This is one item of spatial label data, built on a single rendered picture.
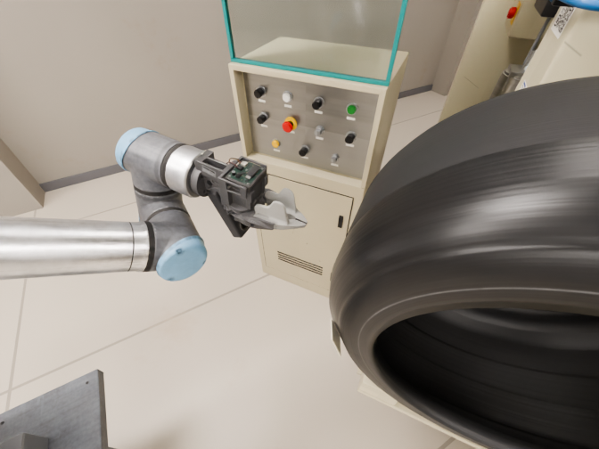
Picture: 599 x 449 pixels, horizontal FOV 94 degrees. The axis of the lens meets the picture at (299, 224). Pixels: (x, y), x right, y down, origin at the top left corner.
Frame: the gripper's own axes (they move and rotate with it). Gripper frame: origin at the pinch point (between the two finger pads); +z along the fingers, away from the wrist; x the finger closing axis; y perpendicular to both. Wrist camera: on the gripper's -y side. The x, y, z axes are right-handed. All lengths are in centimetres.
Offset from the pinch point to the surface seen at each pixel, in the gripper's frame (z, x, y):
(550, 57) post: 26.9, 29.9, 25.7
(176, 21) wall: -177, 169, -35
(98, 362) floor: -89, -30, -134
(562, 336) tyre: 58, 14, -17
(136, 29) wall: -195, 145, -39
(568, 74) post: 30.1, 28.3, 24.5
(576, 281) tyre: 26.1, -12.4, 21.3
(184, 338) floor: -55, -2, -130
